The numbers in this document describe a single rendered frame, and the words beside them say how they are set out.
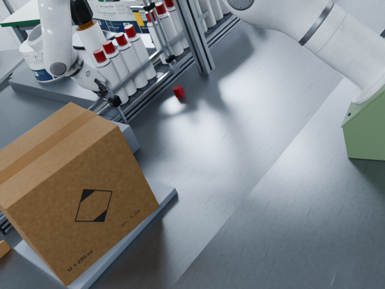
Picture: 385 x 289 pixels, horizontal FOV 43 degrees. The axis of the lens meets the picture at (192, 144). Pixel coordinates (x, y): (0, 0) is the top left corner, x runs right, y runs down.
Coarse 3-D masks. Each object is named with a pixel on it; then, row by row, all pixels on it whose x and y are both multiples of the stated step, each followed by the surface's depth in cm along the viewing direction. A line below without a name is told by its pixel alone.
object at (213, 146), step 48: (336, 0) 190; (384, 0) 178; (240, 48) 185; (288, 48) 173; (0, 96) 223; (192, 96) 169; (240, 96) 159; (288, 96) 151; (0, 144) 187; (144, 144) 156; (192, 144) 147; (240, 144) 140; (288, 144) 133; (192, 192) 131; (240, 192) 125; (0, 240) 141; (144, 240) 123; (192, 240) 117; (0, 288) 126; (48, 288) 121; (96, 288) 116; (144, 288) 111
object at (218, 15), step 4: (212, 0) 192; (216, 0) 193; (212, 4) 193; (216, 4) 194; (212, 8) 194; (216, 8) 194; (220, 8) 196; (216, 12) 195; (220, 12) 196; (216, 16) 196; (220, 16) 197; (216, 20) 197; (220, 20) 197
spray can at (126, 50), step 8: (120, 40) 164; (120, 48) 165; (128, 48) 165; (128, 56) 167; (136, 56) 169; (128, 64) 168; (136, 64) 169; (136, 80) 172; (144, 80) 173; (136, 88) 175
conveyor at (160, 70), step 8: (224, 16) 200; (208, 32) 193; (160, 64) 184; (160, 72) 179; (152, 80) 176; (144, 88) 174; (136, 96) 171; (128, 104) 169; (104, 112) 170; (112, 112) 168; (0, 216) 142
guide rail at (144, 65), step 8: (200, 16) 186; (176, 40) 179; (160, 48) 175; (152, 56) 172; (144, 64) 170; (136, 72) 168; (128, 80) 166; (112, 88) 163; (104, 96) 160; (96, 104) 159
